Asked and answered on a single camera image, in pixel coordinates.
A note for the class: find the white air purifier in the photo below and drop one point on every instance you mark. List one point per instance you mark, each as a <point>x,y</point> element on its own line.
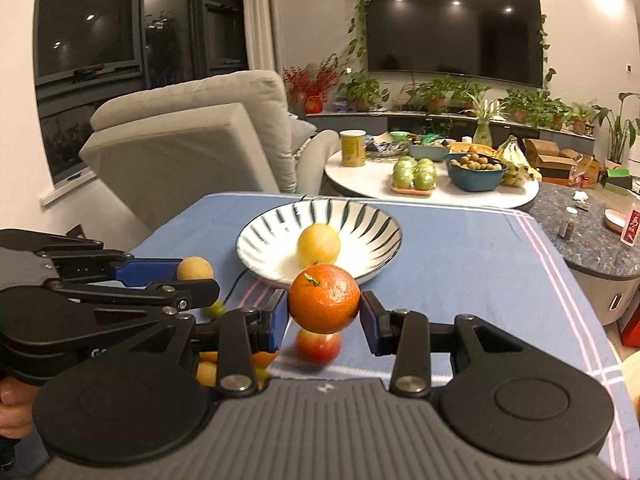
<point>634,162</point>

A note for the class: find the pile of snack packets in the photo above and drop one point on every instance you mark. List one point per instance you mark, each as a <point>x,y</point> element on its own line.
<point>385,147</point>

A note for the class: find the yellow can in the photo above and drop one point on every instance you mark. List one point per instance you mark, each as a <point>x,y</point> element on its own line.
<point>353,149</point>

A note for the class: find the dark marble table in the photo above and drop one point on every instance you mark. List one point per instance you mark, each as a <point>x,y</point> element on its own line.
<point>595,255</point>

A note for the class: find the red apple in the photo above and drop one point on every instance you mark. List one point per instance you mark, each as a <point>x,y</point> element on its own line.
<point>318,349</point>

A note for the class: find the red flower arrangement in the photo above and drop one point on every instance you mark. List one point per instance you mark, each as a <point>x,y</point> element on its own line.
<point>310,77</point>

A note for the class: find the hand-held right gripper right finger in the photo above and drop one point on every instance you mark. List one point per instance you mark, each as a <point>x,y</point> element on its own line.
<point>370,327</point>

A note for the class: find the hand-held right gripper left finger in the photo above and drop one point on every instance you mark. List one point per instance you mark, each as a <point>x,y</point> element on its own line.
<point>272,327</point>

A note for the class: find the round white coffee table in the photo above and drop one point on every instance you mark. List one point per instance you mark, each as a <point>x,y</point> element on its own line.
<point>370,180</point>

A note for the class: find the orange plastic basket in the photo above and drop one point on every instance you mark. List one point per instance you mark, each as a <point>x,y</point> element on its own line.
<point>470,149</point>

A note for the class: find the banana bunch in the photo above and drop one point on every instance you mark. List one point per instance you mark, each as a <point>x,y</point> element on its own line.
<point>515,157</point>

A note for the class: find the green box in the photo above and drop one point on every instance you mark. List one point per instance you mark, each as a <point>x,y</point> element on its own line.
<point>619,180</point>

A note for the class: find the blue striped tablecloth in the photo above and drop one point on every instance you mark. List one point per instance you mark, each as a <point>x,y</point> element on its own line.
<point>475,270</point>

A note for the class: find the wall-mounted television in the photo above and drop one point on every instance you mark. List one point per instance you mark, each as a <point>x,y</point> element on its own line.
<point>450,25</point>

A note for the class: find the spider plant in glass vase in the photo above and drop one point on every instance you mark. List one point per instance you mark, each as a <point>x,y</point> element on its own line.
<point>482,132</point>

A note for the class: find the potted green plant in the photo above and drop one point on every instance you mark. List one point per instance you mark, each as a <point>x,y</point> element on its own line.
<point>554,112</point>
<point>519,107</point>
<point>580,119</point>
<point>364,91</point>
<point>470,94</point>
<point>431,92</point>

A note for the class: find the beige recliner armchair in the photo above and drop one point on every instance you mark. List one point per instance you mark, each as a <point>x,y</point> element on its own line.
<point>190,150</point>

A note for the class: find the orange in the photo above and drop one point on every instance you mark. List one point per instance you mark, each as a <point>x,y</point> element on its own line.
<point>265,359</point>
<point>324,300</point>
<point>206,375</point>

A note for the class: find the teal plastic basket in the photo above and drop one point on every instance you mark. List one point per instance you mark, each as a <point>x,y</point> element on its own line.
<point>427,151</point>

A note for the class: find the pink dish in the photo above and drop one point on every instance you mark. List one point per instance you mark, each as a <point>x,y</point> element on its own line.
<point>616,220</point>

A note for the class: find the tall broad-leaf potted plant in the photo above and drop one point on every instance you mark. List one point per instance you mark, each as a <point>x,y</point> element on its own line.
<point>617,130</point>

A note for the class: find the white curtain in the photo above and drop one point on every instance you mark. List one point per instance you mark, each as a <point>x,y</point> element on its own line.
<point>260,15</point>

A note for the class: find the small glass jar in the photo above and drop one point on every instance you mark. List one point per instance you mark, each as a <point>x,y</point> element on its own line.
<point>568,225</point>

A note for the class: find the white bottle with red label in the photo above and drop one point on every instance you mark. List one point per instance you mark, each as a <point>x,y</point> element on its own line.
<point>631,230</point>

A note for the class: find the pile of longans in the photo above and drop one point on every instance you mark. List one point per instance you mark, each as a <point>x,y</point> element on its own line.
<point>475,161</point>

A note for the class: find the yellow citrus fruit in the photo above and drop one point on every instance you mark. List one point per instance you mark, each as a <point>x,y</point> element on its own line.
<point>318,244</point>

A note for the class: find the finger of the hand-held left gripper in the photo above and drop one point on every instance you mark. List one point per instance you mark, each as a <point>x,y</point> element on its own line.
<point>145,270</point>
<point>150,294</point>

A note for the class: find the cardboard box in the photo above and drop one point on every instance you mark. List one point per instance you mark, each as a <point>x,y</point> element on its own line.
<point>555,160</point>

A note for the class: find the hanging green vine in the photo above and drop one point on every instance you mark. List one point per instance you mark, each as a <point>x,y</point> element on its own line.
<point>359,15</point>

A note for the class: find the person's left hand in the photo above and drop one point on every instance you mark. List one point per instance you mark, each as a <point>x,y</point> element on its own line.
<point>12,410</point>

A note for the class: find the teal bowl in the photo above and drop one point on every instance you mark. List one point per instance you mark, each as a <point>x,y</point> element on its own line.
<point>475,180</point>

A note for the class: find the grey television cabinet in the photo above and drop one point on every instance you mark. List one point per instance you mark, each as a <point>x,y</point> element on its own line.
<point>350,122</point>

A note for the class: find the white tissue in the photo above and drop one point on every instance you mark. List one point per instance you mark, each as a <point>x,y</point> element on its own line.
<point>581,195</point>

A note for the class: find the longan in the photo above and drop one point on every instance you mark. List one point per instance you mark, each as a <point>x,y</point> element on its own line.
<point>196,267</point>

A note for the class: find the small green citrus fruit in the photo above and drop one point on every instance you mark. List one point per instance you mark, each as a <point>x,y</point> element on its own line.
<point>216,309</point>

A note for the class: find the tray of green apples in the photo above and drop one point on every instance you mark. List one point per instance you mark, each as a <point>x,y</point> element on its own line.
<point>414,175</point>

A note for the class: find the dark window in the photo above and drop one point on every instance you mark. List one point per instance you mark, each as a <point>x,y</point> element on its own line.
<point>90,25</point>

